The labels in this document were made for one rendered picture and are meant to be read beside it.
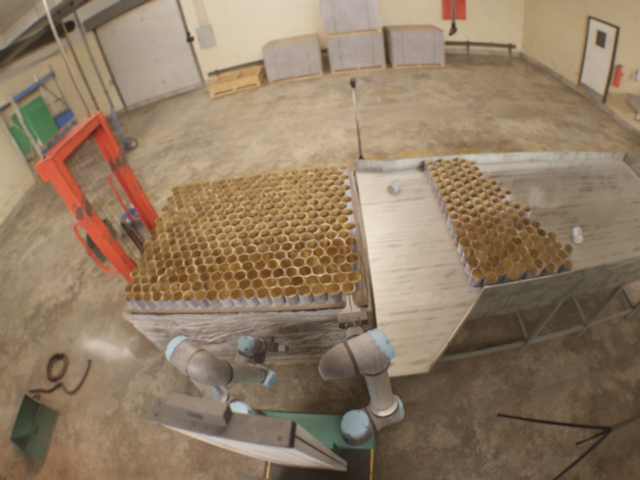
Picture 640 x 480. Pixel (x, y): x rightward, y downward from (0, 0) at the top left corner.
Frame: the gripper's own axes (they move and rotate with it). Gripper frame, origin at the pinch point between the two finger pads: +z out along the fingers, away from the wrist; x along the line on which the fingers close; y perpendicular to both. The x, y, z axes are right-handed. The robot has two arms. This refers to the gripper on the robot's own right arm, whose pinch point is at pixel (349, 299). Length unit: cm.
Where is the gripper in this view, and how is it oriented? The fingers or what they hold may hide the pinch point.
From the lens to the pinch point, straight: 148.4
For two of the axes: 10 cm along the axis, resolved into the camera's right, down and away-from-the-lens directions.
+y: 1.2, 6.9, 7.2
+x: 9.9, -1.3, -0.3
